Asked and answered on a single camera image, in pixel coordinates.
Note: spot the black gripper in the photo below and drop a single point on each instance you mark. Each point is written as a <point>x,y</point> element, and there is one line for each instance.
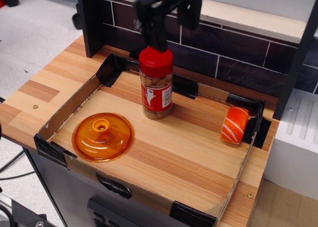
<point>151,18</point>

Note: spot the red-capped spice bottle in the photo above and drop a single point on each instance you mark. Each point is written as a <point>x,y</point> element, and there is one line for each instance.
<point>156,72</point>

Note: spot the cardboard fence with black tape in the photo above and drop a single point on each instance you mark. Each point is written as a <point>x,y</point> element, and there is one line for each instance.
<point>177,173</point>

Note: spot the black caster wheel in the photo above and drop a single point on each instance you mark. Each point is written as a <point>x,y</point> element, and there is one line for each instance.
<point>76,19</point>

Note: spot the dark brick-pattern shelf unit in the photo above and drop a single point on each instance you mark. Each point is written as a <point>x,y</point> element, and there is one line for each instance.
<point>242,52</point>

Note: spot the salmon sushi toy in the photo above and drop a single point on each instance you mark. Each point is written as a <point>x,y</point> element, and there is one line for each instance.
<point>234,125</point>

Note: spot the orange transparent pot lid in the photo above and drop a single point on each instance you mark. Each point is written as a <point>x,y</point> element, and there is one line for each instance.
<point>103,137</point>

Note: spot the white grooved side cabinet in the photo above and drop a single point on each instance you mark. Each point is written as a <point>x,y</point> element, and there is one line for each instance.
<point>293,159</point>

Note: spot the black equipment with bolt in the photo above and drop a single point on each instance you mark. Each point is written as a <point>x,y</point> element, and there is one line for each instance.
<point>13,214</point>

